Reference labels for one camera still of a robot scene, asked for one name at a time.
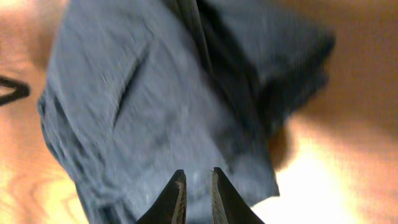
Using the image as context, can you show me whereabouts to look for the navy blue shorts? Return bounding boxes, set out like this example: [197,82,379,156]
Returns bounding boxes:
[38,0,335,223]

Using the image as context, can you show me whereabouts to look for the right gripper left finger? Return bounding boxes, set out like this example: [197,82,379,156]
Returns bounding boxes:
[136,169,187,224]

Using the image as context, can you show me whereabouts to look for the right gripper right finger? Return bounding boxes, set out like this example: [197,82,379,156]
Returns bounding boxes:
[211,167,264,224]

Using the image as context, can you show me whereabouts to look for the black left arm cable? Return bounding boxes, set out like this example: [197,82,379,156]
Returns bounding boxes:
[0,76,31,106]

